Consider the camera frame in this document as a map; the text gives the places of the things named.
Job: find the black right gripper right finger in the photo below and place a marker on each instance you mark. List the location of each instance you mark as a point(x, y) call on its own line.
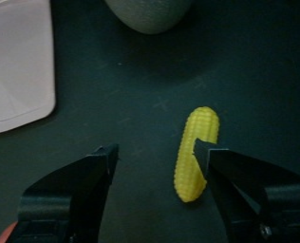
point(249, 186)

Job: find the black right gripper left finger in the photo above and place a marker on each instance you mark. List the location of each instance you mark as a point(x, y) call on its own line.
point(67, 193)

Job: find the yellow toy corn cob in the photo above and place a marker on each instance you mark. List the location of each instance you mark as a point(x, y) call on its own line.
point(190, 171)

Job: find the pink square plate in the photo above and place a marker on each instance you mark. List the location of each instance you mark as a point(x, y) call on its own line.
point(16, 63)

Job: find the orange-red round object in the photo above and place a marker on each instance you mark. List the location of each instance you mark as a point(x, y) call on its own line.
point(5, 234)

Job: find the grey-green round toy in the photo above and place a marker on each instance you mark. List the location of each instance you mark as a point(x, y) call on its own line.
point(150, 14)

